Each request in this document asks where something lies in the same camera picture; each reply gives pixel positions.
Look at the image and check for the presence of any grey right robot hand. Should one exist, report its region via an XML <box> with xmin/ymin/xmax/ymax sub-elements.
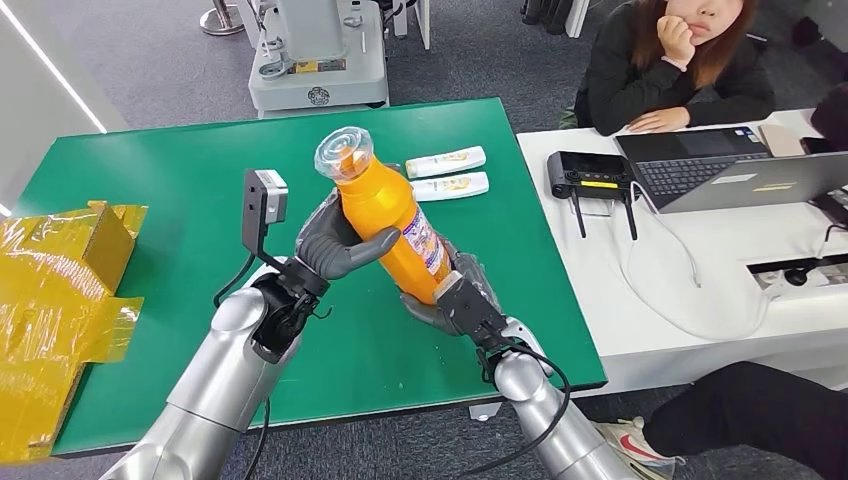
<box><xmin>400</xmin><ymin>238</ymin><xmax>503</xmax><ymax>338</ymax></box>

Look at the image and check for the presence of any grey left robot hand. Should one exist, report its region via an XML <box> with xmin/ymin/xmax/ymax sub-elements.
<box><xmin>294</xmin><ymin>188</ymin><xmax>403</xmax><ymax>282</ymax></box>

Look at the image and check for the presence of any orange plastic bottle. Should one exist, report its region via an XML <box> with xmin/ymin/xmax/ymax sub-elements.
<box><xmin>313</xmin><ymin>125</ymin><xmax>455</xmax><ymax>306</ymax></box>

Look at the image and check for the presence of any white shampoo bottle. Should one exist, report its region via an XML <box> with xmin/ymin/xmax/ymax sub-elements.
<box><xmin>405</xmin><ymin>145</ymin><xmax>488</xmax><ymax>180</ymax></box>
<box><xmin>409</xmin><ymin>171</ymin><xmax>491</xmax><ymax>203</ymax></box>

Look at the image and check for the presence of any black router with antennas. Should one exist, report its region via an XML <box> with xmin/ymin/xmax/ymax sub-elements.
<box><xmin>547</xmin><ymin>150</ymin><xmax>641</xmax><ymax>242</ymax></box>

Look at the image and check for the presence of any white and red sneaker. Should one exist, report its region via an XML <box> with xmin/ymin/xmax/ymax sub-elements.
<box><xmin>596</xmin><ymin>415</ymin><xmax>687</xmax><ymax>478</ymax></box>

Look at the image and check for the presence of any white furniture panel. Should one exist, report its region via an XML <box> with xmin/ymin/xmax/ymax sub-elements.
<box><xmin>394</xmin><ymin>0</ymin><xmax>433</xmax><ymax>52</ymax></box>

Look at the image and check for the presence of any black open laptop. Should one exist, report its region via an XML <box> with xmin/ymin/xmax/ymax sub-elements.
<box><xmin>614</xmin><ymin>127</ymin><xmax>775</xmax><ymax>213</ymax></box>

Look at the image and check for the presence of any metal stanchion base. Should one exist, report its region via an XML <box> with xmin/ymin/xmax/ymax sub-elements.
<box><xmin>199</xmin><ymin>0</ymin><xmax>248</xmax><ymax>38</ymax></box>

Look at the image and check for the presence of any person in dark top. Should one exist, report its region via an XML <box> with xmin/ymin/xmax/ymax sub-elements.
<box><xmin>572</xmin><ymin>0</ymin><xmax>778</xmax><ymax>138</ymax></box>

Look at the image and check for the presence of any yellow taped cardboard box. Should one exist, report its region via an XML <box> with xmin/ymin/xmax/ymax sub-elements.
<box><xmin>0</xmin><ymin>200</ymin><xmax>150</xmax><ymax>465</ymax></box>

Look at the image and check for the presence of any silver laptop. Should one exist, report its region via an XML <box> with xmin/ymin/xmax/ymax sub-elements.
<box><xmin>659</xmin><ymin>152</ymin><xmax>848</xmax><ymax>215</ymax></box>

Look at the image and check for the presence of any person's leg in black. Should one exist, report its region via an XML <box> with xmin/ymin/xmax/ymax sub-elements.
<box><xmin>642</xmin><ymin>360</ymin><xmax>848</xmax><ymax>480</ymax></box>

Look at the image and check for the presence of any pink phone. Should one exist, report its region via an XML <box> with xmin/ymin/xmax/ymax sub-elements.
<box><xmin>758</xmin><ymin>123</ymin><xmax>808</xmax><ymax>159</ymax></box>

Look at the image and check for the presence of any black phone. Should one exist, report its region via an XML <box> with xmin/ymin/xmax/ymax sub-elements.
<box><xmin>811</xmin><ymin>187</ymin><xmax>848</xmax><ymax>229</ymax></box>

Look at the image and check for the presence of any person's dark head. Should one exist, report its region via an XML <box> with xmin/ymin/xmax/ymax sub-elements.
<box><xmin>810</xmin><ymin>86</ymin><xmax>848</xmax><ymax>154</ymax></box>

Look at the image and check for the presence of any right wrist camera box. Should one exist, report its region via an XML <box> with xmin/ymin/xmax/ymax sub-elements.
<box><xmin>433</xmin><ymin>271</ymin><xmax>508</xmax><ymax>346</ymax></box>

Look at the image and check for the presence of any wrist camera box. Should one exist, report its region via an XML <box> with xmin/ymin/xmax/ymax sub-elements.
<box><xmin>241</xmin><ymin>168</ymin><xmax>290</xmax><ymax>256</ymax></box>
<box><xmin>433</xmin><ymin>271</ymin><xmax>508</xmax><ymax>346</ymax></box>

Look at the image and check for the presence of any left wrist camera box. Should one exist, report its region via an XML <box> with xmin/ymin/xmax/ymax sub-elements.
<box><xmin>241</xmin><ymin>168</ymin><xmax>290</xmax><ymax>256</ymax></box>

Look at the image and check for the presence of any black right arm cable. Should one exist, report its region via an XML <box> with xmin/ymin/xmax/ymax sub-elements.
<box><xmin>463</xmin><ymin>341</ymin><xmax>572</xmax><ymax>478</ymax></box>

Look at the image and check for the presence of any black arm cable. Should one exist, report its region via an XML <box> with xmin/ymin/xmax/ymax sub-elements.
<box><xmin>463</xmin><ymin>341</ymin><xmax>572</xmax><ymax>478</ymax></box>
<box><xmin>213</xmin><ymin>254</ymin><xmax>273</xmax><ymax>480</ymax></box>

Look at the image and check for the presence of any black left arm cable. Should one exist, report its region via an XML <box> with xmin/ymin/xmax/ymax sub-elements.
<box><xmin>213</xmin><ymin>254</ymin><xmax>273</xmax><ymax>480</ymax></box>

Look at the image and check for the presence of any white cable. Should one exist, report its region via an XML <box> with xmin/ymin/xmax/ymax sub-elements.
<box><xmin>612</xmin><ymin>180</ymin><xmax>776</xmax><ymax>343</ymax></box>

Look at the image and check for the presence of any black thin cable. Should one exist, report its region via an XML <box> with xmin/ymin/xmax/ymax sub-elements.
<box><xmin>821</xmin><ymin>223</ymin><xmax>848</xmax><ymax>258</ymax></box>

